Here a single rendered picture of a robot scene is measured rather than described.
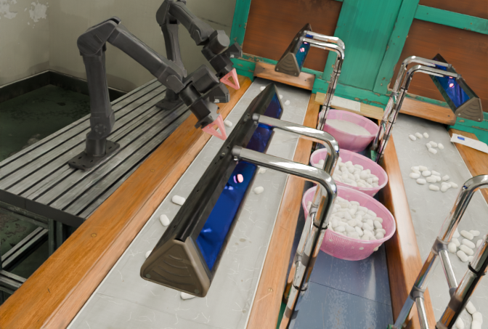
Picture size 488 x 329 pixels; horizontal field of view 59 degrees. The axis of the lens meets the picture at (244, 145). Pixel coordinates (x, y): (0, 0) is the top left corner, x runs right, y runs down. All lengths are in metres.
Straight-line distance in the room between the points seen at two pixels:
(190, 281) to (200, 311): 0.41
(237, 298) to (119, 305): 0.24
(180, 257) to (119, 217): 0.59
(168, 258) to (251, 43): 1.79
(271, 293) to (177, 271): 0.46
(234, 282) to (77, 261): 0.33
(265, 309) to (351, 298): 0.30
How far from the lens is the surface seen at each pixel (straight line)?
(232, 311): 0.92
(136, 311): 0.89
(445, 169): 1.85
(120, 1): 3.42
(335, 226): 1.24
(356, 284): 1.18
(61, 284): 0.91
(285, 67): 1.37
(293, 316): 0.81
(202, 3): 3.14
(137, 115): 1.81
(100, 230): 1.03
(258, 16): 2.17
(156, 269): 0.51
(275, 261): 1.01
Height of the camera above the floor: 1.41
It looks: 26 degrees down
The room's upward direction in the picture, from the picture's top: 12 degrees clockwise
